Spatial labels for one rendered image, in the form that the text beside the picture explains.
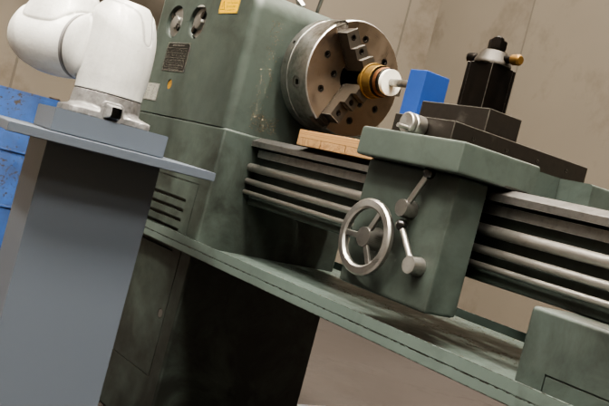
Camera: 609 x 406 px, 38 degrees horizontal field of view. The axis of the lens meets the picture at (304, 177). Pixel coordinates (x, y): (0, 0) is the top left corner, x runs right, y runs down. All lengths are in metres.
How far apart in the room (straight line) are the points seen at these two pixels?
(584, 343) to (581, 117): 3.53
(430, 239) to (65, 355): 0.83
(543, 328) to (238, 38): 1.27
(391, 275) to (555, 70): 3.57
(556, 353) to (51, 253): 1.05
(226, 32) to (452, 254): 1.09
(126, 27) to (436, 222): 0.81
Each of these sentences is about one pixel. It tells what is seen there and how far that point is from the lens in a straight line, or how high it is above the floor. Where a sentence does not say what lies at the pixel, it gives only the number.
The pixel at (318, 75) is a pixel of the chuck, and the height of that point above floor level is 1.06.
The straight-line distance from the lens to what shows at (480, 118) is 1.86.
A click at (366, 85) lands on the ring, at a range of 2.31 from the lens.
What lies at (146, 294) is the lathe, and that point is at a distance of 2.58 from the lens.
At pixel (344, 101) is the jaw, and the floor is 1.01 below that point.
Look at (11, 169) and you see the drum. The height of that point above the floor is 0.47.
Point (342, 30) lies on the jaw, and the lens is 2.39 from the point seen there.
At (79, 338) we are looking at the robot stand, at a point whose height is 0.33.
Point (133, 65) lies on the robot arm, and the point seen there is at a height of 0.93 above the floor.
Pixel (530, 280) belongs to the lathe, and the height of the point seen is 0.71.
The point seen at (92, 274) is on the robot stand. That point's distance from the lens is 1.99.
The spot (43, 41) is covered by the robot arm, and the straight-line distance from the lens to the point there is 2.13.
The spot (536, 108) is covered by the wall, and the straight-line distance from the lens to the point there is 5.24.
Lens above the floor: 0.78
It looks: level
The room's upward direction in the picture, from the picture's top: 15 degrees clockwise
